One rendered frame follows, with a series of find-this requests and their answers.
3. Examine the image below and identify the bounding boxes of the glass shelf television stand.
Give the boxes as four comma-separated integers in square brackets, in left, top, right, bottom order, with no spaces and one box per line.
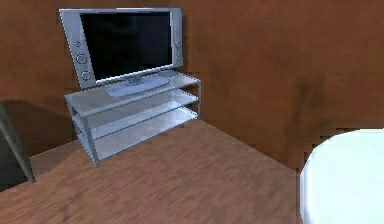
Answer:
[64,70,202,168]

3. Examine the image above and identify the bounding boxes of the silver flat television set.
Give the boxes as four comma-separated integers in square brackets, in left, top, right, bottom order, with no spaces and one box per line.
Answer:
[58,7,184,98]

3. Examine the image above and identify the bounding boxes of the dark grey furniture piece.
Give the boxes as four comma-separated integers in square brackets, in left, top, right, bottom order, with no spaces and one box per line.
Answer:
[0,101,37,193]

